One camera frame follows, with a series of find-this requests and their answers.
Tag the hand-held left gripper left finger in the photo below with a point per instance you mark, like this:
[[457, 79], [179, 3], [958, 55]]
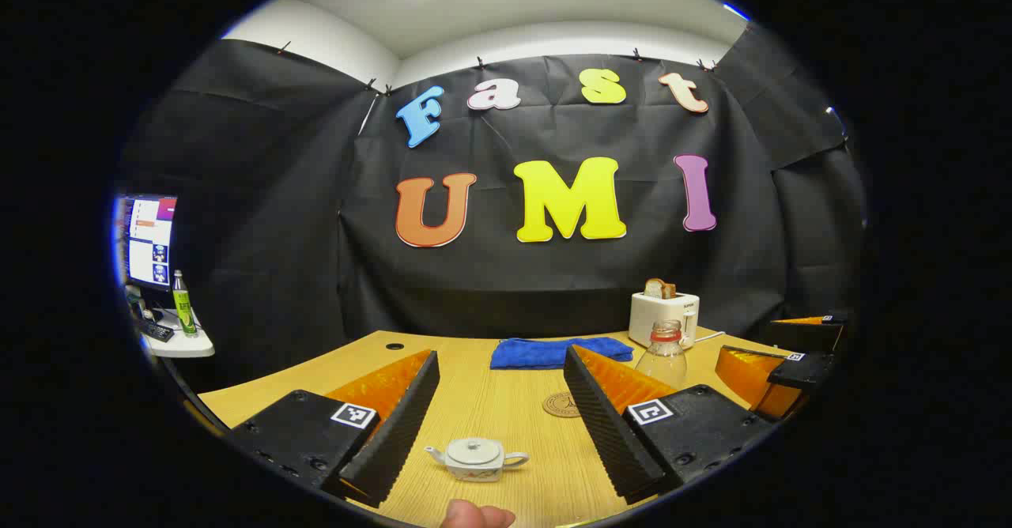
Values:
[[395, 433]]

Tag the pale bread slice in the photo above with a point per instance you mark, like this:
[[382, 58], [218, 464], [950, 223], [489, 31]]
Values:
[[654, 288]]

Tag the clear plastic water bottle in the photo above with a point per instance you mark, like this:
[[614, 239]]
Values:
[[662, 362]]

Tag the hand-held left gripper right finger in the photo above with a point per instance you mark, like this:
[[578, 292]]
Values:
[[605, 433]]

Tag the green drink bottle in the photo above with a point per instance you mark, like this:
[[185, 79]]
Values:
[[184, 307]]

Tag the white side table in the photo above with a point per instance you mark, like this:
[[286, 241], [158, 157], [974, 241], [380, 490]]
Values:
[[186, 346]]

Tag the round brown coaster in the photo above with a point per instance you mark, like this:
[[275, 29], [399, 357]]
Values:
[[560, 405]]

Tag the white toaster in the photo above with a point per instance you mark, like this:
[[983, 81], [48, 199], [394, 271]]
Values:
[[656, 318]]

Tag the brown bread slice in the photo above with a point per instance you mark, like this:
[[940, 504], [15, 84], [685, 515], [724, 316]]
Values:
[[670, 291]]

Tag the blue folded towel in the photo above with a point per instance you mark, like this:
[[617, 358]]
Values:
[[545, 352]]

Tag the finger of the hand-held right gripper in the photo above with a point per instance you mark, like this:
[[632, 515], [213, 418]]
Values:
[[806, 337], [802, 371]]

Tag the black backdrop cloth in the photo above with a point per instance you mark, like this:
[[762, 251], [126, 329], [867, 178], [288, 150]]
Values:
[[506, 275]]

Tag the black keyboard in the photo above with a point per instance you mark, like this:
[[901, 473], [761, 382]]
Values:
[[156, 330]]

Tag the computer monitor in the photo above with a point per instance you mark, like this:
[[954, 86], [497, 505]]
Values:
[[150, 239]]

